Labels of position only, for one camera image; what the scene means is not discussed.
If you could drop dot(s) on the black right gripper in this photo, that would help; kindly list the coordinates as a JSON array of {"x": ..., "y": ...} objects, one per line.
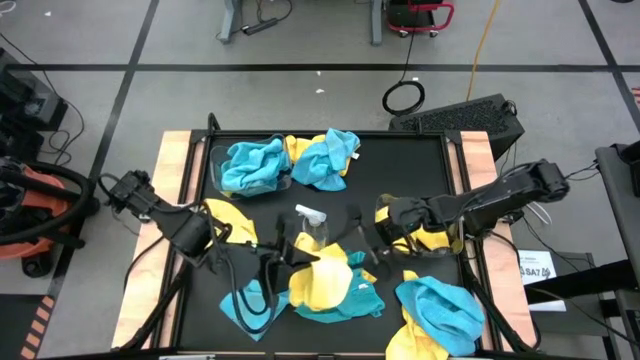
[{"x": 415, "y": 212}]

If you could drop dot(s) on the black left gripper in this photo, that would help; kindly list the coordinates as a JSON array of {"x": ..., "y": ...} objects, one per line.
[{"x": 280, "y": 265}]

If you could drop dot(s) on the yellow microfiber towel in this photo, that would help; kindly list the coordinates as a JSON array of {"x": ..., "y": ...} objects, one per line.
[
  {"x": 435, "y": 240},
  {"x": 369, "y": 276},
  {"x": 412, "y": 342},
  {"x": 296, "y": 147},
  {"x": 235, "y": 220},
  {"x": 320, "y": 285}
]

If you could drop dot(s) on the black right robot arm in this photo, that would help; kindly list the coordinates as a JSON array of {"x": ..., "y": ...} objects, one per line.
[{"x": 505, "y": 192}]

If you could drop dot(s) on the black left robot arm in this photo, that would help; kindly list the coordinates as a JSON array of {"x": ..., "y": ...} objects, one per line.
[{"x": 185, "y": 232}]

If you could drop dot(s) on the clear spray bottle white trigger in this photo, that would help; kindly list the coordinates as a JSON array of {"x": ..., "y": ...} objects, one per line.
[{"x": 315, "y": 232}]

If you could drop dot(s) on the black table mat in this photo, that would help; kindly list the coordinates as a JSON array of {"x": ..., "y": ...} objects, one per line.
[{"x": 400, "y": 165}]

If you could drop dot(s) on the clear plastic basket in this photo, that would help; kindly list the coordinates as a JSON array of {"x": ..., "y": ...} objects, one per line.
[
  {"x": 216, "y": 165},
  {"x": 452, "y": 200}
]

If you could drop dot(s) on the black perforated computer case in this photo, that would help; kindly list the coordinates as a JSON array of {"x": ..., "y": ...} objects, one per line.
[{"x": 460, "y": 120}]

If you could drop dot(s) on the white paper sign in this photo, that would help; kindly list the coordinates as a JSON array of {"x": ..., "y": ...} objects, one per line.
[{"x": 537, "y": 260}]

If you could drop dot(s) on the grey desk leg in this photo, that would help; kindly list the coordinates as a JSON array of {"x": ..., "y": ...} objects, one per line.
[
  {"x": 376, "y": 22},
  {"x": 231, "y": 20}
]

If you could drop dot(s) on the black power strip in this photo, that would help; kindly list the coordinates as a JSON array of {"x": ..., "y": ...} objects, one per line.
[{"x": 260, "y": 26}]

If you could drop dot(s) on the red wheeled cart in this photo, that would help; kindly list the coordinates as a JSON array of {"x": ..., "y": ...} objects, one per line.
[{"x": 410, "y": 15}]

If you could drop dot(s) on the black stand beam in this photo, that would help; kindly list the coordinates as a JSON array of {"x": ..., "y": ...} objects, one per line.
[{"x": 590, "y": 280}]

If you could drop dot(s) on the grey side table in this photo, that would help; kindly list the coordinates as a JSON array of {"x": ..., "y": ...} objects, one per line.
[{"x": 620, "y": 210}]

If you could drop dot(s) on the orange shop vacuum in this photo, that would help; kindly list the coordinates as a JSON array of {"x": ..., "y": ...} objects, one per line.
[{"x": 45, "y": 195}]

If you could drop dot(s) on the black equipment box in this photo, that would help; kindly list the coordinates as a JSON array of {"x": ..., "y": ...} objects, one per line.
[{"x": 30, "y": 107}]

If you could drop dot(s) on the black aluminium table frame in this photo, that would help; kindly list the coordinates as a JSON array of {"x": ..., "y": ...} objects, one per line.
[{"x": 400, "y": 134}]

